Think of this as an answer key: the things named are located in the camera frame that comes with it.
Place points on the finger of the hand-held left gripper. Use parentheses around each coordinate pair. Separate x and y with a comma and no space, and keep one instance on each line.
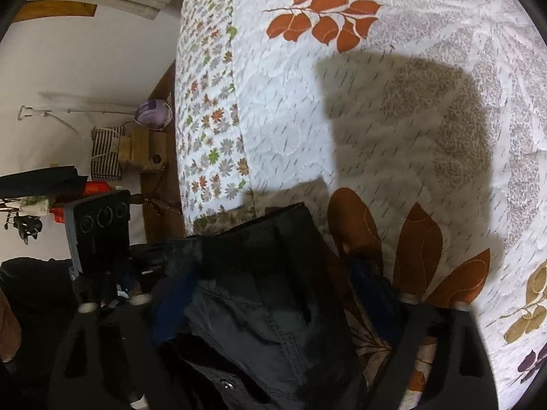
(124,279)

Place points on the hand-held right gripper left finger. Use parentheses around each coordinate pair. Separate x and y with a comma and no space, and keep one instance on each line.
(171,303)

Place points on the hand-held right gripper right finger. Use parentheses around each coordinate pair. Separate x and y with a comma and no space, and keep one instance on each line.
(369,282)

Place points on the black pants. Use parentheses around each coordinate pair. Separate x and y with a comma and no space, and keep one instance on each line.
(265,299)

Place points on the red box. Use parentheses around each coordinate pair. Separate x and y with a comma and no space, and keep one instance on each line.
(96,188)

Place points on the dark artificial flowers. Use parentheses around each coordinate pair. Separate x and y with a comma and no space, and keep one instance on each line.
(27,222)

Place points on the striped bag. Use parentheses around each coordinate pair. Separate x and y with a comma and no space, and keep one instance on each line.
(104,158)

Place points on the dark cloth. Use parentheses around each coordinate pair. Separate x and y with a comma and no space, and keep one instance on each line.
(42,181)

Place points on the person's dark clothing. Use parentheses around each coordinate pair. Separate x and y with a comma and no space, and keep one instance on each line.
(34,290)

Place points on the wooden box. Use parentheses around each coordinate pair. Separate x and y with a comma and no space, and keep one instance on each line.
(145,149)

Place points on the floral quilt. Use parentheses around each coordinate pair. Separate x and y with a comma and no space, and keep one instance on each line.
(384,136)

